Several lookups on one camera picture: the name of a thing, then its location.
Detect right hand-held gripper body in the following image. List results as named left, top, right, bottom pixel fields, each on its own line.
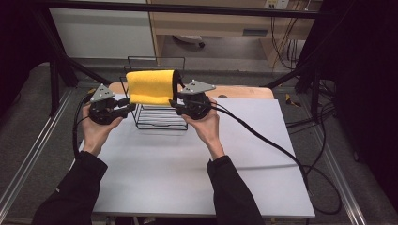
left=178, top=79, right=217, bottom=121

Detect white power strip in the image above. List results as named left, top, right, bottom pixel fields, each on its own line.
left=264, top=0, right=290, bottom=9

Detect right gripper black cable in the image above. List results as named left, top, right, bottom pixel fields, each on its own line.
left=187, top=99, right=343, bottom=216

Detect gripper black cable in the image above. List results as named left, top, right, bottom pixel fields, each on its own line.
left=187, top=99, right=343, bottom=216
left=72, top=93, right=95, bottom=158

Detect light wooden board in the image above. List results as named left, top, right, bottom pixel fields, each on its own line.
left=107, top=82, right=275, bottom=100

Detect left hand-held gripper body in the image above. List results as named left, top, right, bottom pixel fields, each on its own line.
left=88, top=83, right=127, bottom=126

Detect white cabinet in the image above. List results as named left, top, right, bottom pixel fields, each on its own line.
left=49, top=7, right=157, bottom=59

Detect hanging cables under desk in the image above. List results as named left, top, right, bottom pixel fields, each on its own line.
left=270, top=15, right=314, bottom=71

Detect person's left hand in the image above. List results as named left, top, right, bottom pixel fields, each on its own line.
left=81, top=103, right=124, bottom=157

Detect office chair base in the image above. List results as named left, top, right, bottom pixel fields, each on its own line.
left=172, top=34, right=207, bottom=50

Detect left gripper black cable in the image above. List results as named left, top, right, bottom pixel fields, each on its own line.
left=72, top=93, right=95, bottom=158

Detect person's right hand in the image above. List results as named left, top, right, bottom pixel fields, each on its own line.
left=180, top=97, right=226, bottom=161

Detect black metal frame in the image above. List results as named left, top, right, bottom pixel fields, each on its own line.
left=31, top=0, right=332, bottom=116

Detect aluminium rail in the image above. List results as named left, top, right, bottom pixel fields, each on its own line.
left=313, top=123, right=369, bottom=225
left=0, top=88, right=74, bottom=214

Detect yellow towel with black trim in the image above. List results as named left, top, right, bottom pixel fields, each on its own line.
left=125, top=69, right=183, bottom=107

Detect black cables on floor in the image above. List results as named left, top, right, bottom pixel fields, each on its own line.
left=285, top=78, right=337, bottom=129

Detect wooden desk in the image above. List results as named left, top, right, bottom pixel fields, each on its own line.
left=146, top=0, right=323, bottom=68

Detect black curtain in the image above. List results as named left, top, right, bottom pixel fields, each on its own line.
left=313, top=0, right=398, bottom=214
left=0, top=0, right=54, bottom=116

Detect yellow and black tape piece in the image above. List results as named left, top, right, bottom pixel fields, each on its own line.
left=284, top=93, right=302, bottom=108

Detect black wire rack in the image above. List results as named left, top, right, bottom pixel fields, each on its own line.
left=120, top=55, right=190, bottom=131

